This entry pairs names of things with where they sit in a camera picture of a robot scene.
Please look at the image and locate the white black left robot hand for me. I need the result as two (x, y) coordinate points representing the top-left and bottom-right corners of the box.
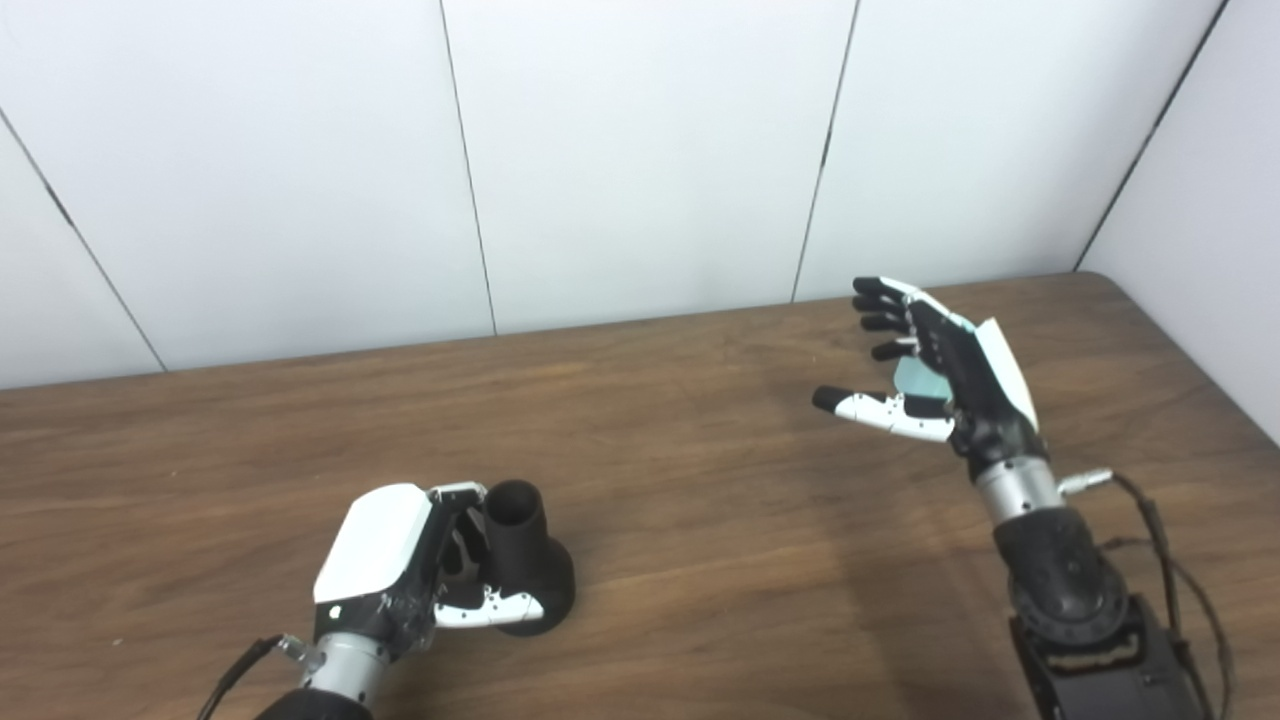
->
(312, 481), (547, 661)

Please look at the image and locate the black funnel-shaped nozzle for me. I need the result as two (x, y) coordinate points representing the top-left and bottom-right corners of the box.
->
(484, 480), (577, 637)

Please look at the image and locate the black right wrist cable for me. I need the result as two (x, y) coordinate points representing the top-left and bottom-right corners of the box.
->
(1058, 468), (1236, 720)

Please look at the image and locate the light blue cylinder cup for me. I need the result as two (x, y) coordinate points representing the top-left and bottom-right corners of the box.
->
(892, 312), (976, 404)

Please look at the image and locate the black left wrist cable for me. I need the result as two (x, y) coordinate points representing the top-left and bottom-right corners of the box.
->
(195, 635), (326, 720)

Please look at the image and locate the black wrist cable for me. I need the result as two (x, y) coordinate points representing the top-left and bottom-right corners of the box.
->
(195, 635), (326, 720)
(1058, 468), (1236, 720)

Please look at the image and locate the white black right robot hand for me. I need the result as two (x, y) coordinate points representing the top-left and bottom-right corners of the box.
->
(811, 276), (1051, 473)

